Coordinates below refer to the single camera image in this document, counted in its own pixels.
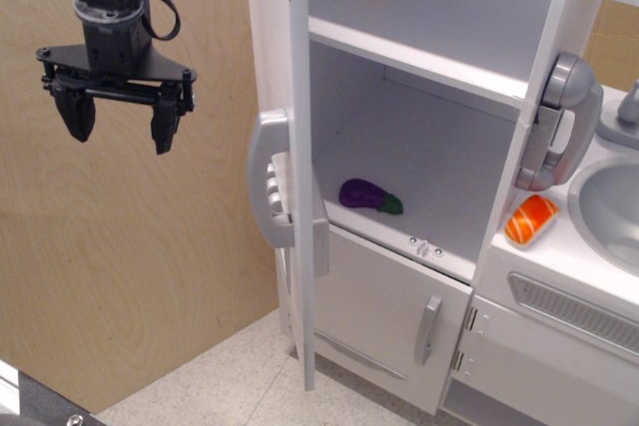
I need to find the grey lower door handle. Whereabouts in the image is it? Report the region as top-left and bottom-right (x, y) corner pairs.
(413, 295), (442, 366)

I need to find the brown cardboard box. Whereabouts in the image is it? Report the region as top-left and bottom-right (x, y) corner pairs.
(585, 0), (638, 92)

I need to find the grey fridge door handle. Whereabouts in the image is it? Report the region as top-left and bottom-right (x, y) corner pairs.
(248, 109), (295, 248)

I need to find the white toy fridge cabinet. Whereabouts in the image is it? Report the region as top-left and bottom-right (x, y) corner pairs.
(243, 0), (600, 417)

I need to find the grey vent grille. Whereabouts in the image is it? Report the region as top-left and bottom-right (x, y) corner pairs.
(507, 272), (638, 354)

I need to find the grey ice dispenser panel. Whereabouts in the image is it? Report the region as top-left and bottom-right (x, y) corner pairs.
(267, 163), (292, 224)

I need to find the white magnetic door latch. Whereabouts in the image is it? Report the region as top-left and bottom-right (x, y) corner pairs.
(407, 236), (444, 258)

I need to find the grey toy faucet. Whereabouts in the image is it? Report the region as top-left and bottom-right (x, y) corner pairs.
(596, 81), (639, 150)

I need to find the grey toy sink basin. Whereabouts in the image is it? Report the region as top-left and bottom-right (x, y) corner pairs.
(568, 158), (638, 275)

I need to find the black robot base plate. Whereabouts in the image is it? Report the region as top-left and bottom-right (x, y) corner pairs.
(1, 361), (105, 426)

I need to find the purple toy eggplant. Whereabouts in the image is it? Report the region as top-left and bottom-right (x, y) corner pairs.
(338, 179), (403, 214)

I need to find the white fridge door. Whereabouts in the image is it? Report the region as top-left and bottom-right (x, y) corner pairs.
(249, 0), (328, 391)

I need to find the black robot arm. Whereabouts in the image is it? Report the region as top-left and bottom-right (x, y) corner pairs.
(36, 0), (197, 155)

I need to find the orange salmon sushi toy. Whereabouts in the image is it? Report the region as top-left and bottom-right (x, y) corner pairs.
(504, 195), (559, 249)

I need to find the grey toy telephone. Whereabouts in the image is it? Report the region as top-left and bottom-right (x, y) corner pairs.
(515, 52), (604, 192)

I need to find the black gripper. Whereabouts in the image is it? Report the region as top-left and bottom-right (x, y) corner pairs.
(36, 30), (197, 155)

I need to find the white kitchen counter unit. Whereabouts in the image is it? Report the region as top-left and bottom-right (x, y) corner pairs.
(438, 84), (639, 426)

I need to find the white lower freezer door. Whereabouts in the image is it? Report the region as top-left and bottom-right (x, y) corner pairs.
(315, 226), (471, 413)

